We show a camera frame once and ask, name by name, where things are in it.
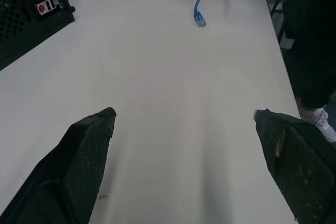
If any person in dark trousers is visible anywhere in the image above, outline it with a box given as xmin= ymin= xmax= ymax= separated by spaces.
xmin=282 ymin=0 xmax=336 ymax=109

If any white sneaker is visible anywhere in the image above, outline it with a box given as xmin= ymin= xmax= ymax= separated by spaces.
xmin=296 ymin=96 xmax=336 ymax=143

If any black metal stand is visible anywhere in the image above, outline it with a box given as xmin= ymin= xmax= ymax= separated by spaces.
xmin=269 ymin=0 xmax=300 ymax=43

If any black computer case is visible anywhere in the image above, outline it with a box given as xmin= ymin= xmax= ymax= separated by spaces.
xmin=0 ymin=0 xmax=76 ymax=71

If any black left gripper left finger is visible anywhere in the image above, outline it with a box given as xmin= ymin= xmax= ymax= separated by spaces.
xmin=0 ymin=107 xmax=117 ymax=224

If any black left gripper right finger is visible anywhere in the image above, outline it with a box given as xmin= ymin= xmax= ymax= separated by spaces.
xmin=253 ymin=109 xmax=336 ymax=224

